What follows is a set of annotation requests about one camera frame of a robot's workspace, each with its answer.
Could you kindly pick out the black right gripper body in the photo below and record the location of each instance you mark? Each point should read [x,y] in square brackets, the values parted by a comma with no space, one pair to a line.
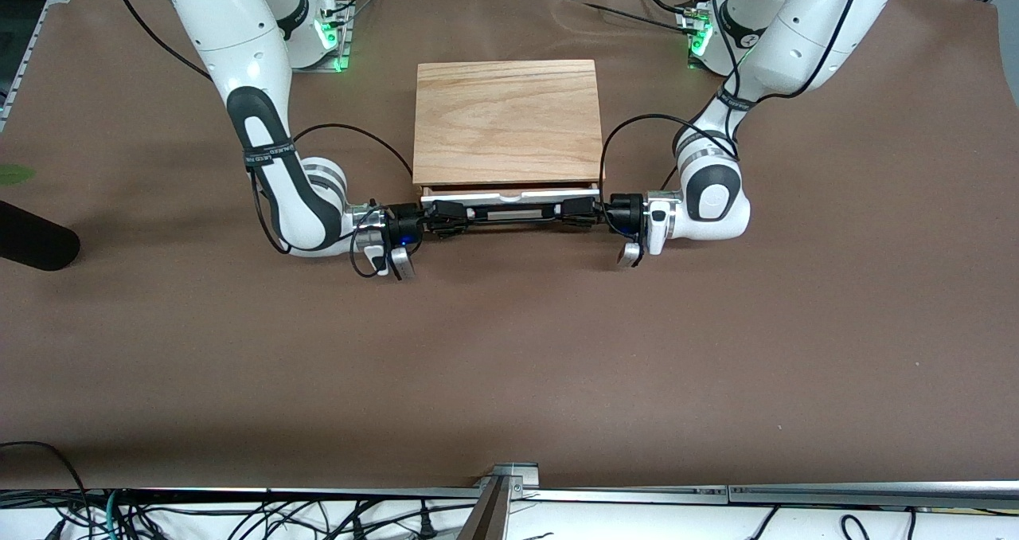
[407,228]

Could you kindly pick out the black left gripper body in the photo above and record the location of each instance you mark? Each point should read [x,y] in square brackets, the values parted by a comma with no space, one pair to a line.
[623,213]

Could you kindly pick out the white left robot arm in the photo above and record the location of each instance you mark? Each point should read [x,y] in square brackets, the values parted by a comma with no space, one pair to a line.
[804,38]

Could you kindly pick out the wooden drawer cabinet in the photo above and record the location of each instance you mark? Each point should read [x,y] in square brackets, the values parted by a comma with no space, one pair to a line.
[509,118]

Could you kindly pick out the brown table cover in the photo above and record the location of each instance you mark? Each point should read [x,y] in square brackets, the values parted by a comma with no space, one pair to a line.
[509,349]

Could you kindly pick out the black ribbed vase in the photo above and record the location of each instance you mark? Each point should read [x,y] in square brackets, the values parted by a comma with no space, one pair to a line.
[36,241]

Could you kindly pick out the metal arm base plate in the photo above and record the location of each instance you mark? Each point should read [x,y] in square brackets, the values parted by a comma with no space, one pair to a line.
[341,56]
[694,62]

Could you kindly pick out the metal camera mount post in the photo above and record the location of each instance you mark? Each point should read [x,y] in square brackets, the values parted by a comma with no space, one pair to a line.
[489,516]

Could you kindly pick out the aluminium table edge rail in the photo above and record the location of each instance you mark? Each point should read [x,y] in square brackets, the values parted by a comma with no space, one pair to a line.
[796,494]

